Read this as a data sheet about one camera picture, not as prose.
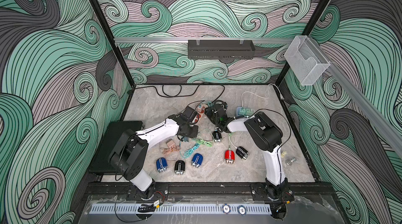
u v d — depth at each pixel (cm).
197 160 81
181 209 70
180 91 116
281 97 116
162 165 79
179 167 78
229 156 81
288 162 81
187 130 68
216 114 80
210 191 74
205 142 87
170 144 87
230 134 91
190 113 71
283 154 82
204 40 93
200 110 98
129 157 44
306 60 78
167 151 86
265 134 54
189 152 84
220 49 101
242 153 83
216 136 90
